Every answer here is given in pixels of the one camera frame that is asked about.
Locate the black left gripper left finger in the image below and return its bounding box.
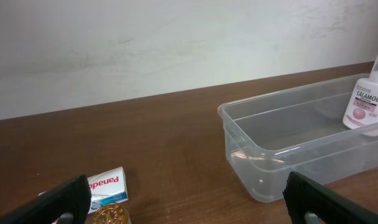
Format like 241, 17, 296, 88
0, 174, 91, 224

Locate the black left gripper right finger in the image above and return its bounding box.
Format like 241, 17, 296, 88
283, 171, 378, 224

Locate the gold-lidded small jar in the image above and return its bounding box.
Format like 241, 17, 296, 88
92, 203, 131, 224

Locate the clear plastic container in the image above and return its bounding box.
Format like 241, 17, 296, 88
218, 75, 378, 202

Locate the white Calamol lotion bottle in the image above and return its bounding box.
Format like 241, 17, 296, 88
343, 56, 378, 129

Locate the white Panadol box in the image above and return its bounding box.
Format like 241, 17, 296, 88
39, 166, 129, 224

